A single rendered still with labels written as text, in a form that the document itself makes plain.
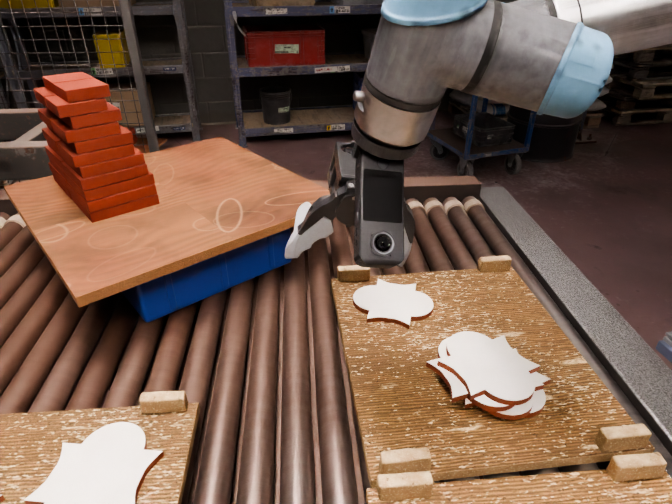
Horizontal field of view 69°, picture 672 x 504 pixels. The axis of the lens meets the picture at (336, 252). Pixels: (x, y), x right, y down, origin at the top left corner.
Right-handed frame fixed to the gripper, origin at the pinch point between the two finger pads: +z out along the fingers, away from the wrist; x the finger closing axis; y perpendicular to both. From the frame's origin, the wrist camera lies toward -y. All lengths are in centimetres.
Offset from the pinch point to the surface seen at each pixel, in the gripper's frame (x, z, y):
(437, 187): -36, 28, 51
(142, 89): 46, 56, 118
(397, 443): -7.2, 10.6, -18.5
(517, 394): -21.9, 4.9, -14.7
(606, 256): -194, 125, 121
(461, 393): -15.8, 7.5, -13.4
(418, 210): -30, 29, 43
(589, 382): -35.8, 7.6, -11.7
